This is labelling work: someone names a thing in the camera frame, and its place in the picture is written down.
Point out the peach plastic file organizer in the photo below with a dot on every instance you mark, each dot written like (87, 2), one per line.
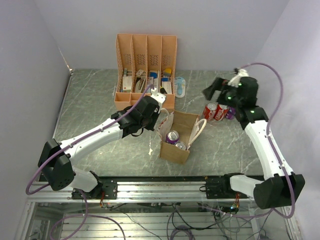
(148, 59)

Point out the small white card box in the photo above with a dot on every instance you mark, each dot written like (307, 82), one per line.
(166, 87)

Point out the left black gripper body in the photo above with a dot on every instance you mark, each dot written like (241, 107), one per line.
(149, 122)

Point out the aluminium mounting rail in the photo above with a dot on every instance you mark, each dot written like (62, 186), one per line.
(166, 190)

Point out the purple fanta can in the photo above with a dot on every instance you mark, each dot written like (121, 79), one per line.
(172, 137)
(181, 145)
(231, 113)

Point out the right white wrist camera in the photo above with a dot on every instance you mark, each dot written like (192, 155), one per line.
(235, 81)

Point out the blue packaged razor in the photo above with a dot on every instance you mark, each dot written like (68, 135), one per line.
(179, 87)

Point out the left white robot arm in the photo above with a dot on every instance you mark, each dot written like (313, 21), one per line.
(57, 158)

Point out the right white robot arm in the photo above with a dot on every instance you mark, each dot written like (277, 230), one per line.
(280, 186)

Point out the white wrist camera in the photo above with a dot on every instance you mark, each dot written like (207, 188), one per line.
(158, 96)
(235, 81)

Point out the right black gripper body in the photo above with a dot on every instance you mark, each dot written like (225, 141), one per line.
(228, 96)

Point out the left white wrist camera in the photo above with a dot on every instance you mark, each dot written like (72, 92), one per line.
(158, 96)

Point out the patterned canvas tote bag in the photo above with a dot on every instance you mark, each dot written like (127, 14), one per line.
(188, 125)

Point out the white stationery box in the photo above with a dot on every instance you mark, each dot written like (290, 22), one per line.
(127, 84)

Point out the red cola can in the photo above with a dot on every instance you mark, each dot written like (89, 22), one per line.
(221, 112)
(209, 111)

